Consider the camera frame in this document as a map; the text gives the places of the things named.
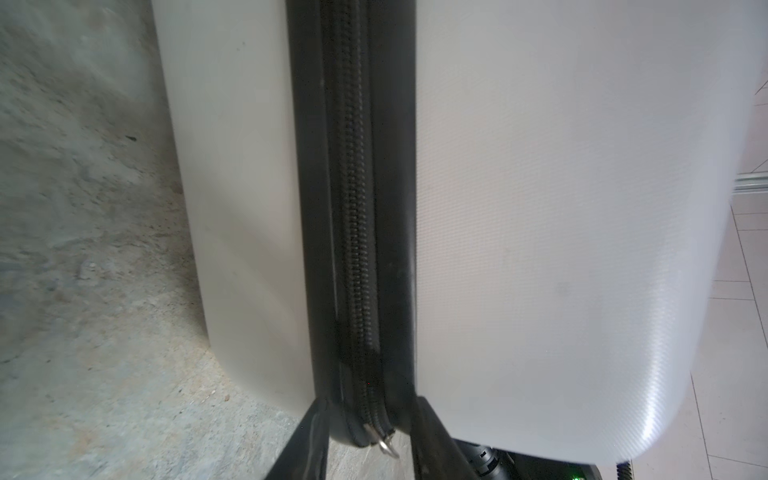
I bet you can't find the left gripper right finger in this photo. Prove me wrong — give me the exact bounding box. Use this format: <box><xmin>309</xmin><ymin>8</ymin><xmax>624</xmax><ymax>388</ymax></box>
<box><xmin>410</xmin><ymin>396</ymin><xmax>477</xmax><ymax>480</ymax></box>

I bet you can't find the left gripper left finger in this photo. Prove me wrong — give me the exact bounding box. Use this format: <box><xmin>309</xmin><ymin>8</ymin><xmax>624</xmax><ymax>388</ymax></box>
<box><xmin>265</xmin><ymin>398</ymin><xmax>330</xmax><ymax>480</ymax></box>

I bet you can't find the black suitcase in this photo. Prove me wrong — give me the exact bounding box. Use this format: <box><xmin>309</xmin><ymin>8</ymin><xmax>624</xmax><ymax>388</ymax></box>
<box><xmin>153</xmin><ymin>1</ymin><xmax>767</xmax><ymax>464</ymax></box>

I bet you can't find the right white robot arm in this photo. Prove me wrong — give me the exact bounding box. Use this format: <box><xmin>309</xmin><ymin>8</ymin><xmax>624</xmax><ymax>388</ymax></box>
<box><xmin>455</xmin><ymin>440</ymin><xmax>603</xmax><ymax>480</ymax></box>

